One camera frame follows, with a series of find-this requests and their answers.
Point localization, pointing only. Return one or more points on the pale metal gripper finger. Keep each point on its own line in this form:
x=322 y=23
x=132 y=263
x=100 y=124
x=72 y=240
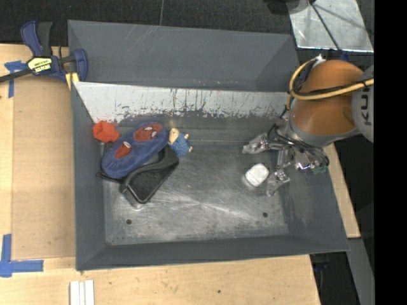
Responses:
x=258 y=145
x=279 y=178

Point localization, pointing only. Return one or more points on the small white block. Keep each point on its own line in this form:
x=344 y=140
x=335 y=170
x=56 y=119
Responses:
x=257 y=174

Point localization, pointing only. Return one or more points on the small doll in blue knit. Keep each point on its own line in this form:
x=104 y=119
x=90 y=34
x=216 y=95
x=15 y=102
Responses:
x=181 y=145

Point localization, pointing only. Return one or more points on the grey metal bin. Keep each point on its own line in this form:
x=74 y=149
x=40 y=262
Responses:
x=206 y=214

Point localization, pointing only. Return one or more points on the black plastic tray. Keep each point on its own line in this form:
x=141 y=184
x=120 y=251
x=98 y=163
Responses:
x=146 y=183

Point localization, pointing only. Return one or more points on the blue slipper with red print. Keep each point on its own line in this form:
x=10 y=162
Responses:
x=133 y=154

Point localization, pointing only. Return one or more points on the red crumpled cloth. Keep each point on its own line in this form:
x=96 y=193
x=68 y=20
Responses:
x=105 y=132

